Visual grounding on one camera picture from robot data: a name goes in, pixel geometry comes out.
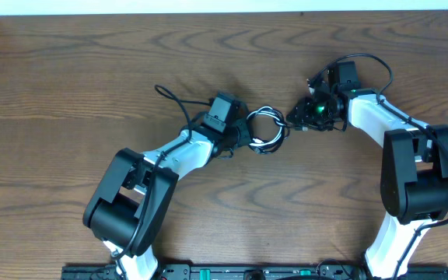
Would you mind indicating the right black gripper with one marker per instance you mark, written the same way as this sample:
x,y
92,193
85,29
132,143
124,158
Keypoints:
x,y
302,113

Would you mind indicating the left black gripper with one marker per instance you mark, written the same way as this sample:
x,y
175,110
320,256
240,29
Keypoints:
x,y
243,132

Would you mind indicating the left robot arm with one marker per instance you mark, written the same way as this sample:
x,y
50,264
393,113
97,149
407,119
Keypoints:
x,y
130,203

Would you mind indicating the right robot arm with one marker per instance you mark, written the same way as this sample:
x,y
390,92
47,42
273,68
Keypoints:
x,y
414,171

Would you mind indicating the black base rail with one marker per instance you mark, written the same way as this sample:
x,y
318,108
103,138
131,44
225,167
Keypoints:
x,y
187,272

